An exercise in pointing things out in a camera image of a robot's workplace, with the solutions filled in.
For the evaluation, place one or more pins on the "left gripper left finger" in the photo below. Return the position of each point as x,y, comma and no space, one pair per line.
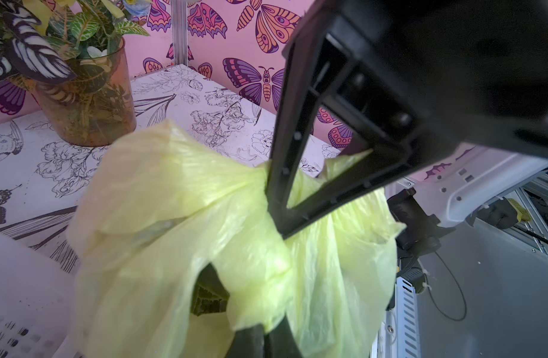
247,343

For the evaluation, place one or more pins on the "yellow-green plastic bag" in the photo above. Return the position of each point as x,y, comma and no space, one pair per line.
162,206

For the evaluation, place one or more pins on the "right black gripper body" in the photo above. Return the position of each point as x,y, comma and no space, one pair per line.
475,70

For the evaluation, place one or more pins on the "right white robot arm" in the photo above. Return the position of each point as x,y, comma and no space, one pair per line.
471,176

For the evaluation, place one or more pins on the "white perforated plastic basket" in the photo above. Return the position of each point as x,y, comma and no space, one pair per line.
36,304

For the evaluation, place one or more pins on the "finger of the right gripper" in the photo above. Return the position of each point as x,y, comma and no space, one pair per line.
318,134

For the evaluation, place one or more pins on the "potted plant with yellow-green leaves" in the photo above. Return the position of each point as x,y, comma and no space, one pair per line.
73,63

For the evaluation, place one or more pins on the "pineapple nearer basket front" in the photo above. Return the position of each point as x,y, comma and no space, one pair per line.
209,295

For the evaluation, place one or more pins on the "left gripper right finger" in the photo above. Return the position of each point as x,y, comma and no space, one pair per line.
280,343

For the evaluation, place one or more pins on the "aluminium front rail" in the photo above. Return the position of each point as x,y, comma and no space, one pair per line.
399,332

